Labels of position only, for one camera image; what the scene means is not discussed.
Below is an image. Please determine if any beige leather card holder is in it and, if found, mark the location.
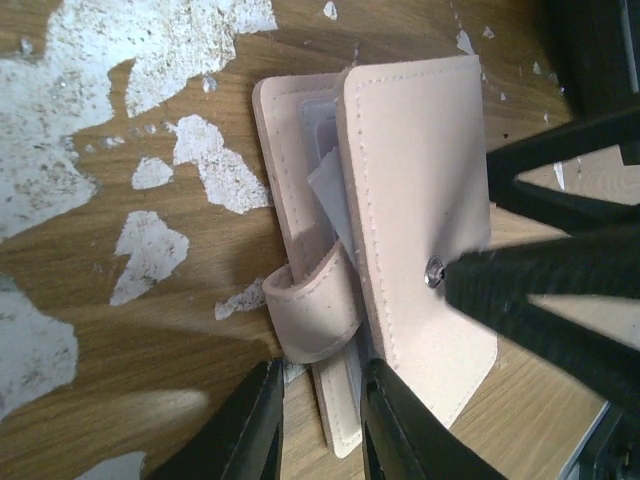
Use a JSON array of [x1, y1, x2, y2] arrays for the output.
[[252, 55, 497, 458]]

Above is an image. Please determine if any aluminium rail frame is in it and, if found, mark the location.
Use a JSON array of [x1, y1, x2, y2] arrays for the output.
[[557, 402, 639, 480]]

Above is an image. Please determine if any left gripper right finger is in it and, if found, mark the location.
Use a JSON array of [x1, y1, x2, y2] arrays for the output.
[[360, 358, 504, 479]]

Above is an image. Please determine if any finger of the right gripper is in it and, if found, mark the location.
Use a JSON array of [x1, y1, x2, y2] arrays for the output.
[[442, 224, 639, 415]]

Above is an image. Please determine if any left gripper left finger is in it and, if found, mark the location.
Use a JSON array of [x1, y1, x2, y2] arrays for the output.
[[148, 360, 284, 479]]

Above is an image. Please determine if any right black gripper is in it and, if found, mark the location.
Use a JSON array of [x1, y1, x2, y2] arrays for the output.
[[486, 0, 639, 235]]

